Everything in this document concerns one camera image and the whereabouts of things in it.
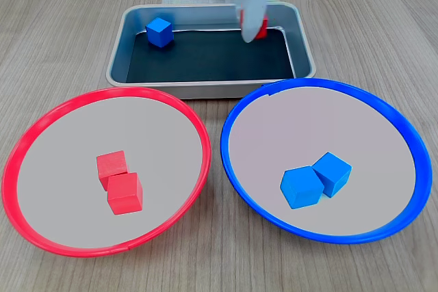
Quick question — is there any red wooden cube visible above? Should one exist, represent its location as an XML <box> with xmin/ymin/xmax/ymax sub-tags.
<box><xmin>239</xmin><ymin>8</ymin><xmax>270</xmax><ymax>40</ymax></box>
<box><xmin>96</xmin><ymin>150</ymin><xmax>129</xmax><ymax>191</ymax></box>
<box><xmin>107</xmin><ymin>172</ymin><xmax>144</xmax><ymax>216</ymax></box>

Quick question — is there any blue wooden cube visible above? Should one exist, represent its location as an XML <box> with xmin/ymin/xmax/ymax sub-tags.
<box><xmin>145</xmin><ymin>16</ymin><xmax>175</xmax><ymax>48</ymax></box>
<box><xmin>279</xmin><ymin>165</ymin><xmax>325</xmax><ymax>210</ymax></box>
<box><xmin>311</xmin><ymin>151</ymin><xmax>353</xmax><ymax>199</ymax></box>

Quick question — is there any black tray liner mat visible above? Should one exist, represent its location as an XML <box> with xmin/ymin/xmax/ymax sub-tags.
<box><xmin>125</xmin><ymin>27</ymin><xmax>296</xmax><ymax>83</ymax></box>

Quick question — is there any silver metal tray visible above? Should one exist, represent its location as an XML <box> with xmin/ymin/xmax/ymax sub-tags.
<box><xmin>105</xmin><ymin>3</ymin><xmax>318</xmax><ymax>100</ymax></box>

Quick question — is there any blue rimmed round dish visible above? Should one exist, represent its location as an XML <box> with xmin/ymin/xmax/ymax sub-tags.
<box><xmin>220</xmin><ymin>78</ymin><xmax>433</xmax><ymax>245</ymax></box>

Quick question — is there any red rimmed round dish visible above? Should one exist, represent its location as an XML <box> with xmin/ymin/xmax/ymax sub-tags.
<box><xmin>1</xmin><ymin>86</ymin><xmax>211</xmax><ymax>258</ymax></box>

